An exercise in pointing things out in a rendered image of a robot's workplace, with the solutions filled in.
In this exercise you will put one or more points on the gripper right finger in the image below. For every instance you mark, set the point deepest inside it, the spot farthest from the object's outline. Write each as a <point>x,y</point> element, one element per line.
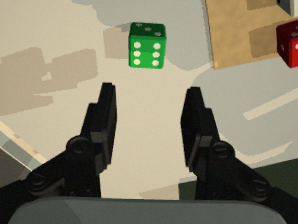
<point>217,169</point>

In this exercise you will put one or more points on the red die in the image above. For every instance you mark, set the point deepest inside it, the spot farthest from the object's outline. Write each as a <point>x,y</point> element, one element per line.
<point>287,43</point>

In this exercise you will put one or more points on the green die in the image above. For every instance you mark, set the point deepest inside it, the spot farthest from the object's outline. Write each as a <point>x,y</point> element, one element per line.
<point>146,45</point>

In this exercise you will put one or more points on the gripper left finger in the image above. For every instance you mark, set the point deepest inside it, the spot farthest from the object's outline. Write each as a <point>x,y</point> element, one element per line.
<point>72,172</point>

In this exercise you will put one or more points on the tan flat mat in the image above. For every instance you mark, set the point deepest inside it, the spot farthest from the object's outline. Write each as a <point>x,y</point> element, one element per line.
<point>244,31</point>

